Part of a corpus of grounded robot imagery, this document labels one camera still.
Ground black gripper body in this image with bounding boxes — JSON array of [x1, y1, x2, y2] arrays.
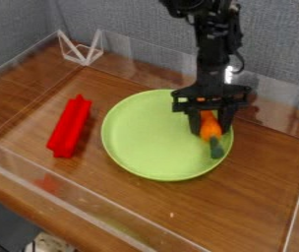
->
[[170, 58, 254, 114]]

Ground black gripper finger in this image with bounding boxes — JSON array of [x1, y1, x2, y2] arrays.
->
[[187, 110, 201, 135], [218, 107, 237, 134]]

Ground orange toy carrot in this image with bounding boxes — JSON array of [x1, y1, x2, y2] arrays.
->
[[199, 110, 225, 158]]

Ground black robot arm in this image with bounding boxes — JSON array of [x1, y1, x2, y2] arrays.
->
[[159, 0, 253, 135]]

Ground light green plate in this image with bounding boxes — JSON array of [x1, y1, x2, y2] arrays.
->
[[102, 90, 225, 182]]

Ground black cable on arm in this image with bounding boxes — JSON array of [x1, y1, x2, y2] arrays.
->
[[226, 19, 248, 75]]

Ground clear acrylic corner bracket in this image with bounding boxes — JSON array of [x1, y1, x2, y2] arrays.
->
[[56, 30, 105, 66]]

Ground clear acrylic enclosure walls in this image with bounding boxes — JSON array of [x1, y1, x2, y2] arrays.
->
[[0, 31, 299, 252]]

